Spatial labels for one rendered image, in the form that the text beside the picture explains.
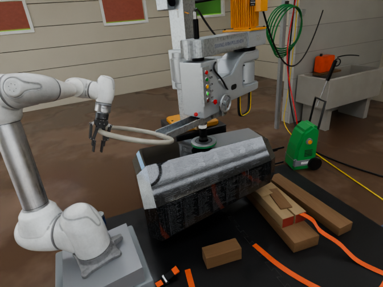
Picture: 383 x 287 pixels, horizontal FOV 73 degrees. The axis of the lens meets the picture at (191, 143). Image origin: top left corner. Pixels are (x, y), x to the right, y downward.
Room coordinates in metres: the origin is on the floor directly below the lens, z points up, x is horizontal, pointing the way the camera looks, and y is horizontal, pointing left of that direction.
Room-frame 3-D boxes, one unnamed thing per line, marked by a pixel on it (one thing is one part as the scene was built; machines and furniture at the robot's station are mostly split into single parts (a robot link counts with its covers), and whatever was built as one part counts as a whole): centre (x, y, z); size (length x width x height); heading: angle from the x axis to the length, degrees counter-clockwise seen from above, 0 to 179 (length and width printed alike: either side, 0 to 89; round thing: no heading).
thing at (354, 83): (4.31, -2.58, 0.43); 1.30 x 0.62 x 0.86; 113
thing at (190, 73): (2.08, -0.16, 1.32); 0.36 x 0.22 x 0.45; 136
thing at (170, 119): (2.87, -0.02, 0.76); 0.49 x 0.49 x 0.05; 20
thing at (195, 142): (2.03, -0.11, 0.87); 0.21 x 0.21 x 0.01
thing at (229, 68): (2.30, -0.39, 1.30); 0.74 x 0.23 x 0.49; 136
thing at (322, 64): (4.45, -2.39, 1.00); 0.50 x 0.22 x 0.33; 113
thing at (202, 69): (1.90, -0.14, 1.37); 0.08 x 0.03 x 0.28; 136
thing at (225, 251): (1.54, -0.17, 0.07); 0.30 x 0.12 x 0.12; 104
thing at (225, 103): (2.03, -0.28, 1.20); 0.15 x 0.10 x 0.15; 136
